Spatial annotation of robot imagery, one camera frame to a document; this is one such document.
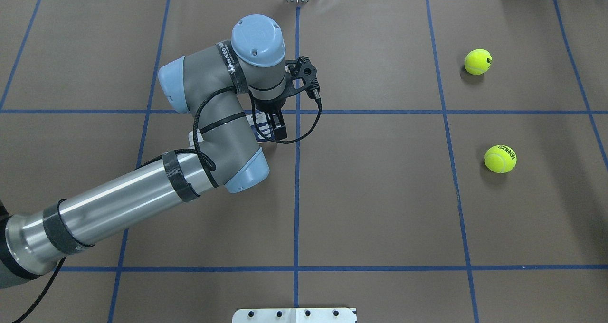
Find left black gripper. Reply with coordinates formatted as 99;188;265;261
254;95;287;140

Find yellow tennis ball Roland Garros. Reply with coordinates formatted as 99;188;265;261
484;145;517;173

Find white blue tennis ball can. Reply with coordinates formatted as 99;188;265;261
190;118;272;146

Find left grey silver robot arm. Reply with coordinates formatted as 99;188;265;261
1;14;287;288

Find yellow tennis ball Wilson logo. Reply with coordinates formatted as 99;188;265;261
463;49;493;76

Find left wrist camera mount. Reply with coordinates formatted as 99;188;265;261
282;56;321;102

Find white camera mast base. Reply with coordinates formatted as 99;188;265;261
232;307;358;323

